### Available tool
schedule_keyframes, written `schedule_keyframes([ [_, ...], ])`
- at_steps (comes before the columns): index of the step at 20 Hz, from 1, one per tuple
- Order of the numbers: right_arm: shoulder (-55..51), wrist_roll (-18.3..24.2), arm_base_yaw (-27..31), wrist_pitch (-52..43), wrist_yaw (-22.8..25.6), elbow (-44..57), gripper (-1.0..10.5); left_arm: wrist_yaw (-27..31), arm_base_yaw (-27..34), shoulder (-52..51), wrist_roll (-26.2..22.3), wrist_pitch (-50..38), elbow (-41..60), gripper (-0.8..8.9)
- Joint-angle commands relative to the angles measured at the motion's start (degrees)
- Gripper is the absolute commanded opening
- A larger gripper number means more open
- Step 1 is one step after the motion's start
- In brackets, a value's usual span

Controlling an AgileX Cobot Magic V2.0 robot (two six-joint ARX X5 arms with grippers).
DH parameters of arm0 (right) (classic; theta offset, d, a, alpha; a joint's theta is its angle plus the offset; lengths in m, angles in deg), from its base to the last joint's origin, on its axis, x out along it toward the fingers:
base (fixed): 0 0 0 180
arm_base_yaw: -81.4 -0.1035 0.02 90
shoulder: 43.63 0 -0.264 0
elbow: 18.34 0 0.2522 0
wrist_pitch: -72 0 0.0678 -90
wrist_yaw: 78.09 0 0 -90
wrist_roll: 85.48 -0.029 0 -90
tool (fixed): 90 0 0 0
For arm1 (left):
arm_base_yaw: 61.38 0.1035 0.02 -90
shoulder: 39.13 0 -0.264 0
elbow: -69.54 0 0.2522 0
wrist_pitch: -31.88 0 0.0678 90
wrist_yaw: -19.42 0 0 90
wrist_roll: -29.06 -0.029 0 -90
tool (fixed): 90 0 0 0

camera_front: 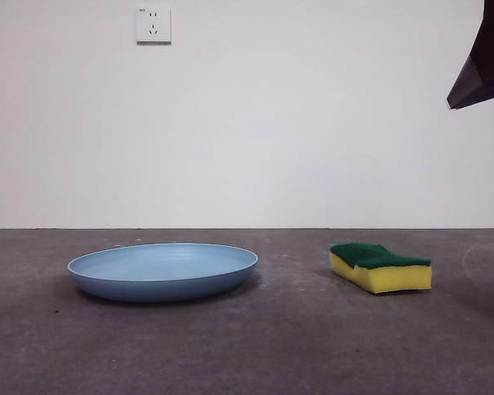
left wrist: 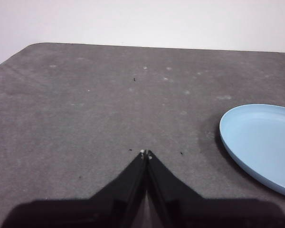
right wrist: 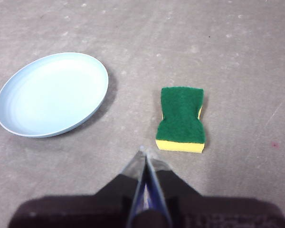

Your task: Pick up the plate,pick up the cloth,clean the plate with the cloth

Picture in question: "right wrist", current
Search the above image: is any blue round plate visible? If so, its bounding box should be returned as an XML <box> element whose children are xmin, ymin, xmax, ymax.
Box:
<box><xmin>0</xmin><ymin>52</ymin><xmax>109</xmax><ymax>139</ymax></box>

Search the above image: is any yellow sponge with green pad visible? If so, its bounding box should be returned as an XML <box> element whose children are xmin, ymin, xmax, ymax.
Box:
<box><xmin>155</xmin><ymin>86</ymin><xmax>206</xmax><ymax>154</ymax></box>

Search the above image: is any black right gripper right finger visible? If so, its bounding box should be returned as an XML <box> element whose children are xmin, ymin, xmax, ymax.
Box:
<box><xmin>146</xmin><ymin>148</ymin><xmax>285</xmax><ymax>228</ymax></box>

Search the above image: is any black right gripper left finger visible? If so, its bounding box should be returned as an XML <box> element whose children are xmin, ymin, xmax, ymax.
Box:
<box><xmin>8</xmin><ymin>146</ymin><xmax>148</xmax><ymax>228</ymax></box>

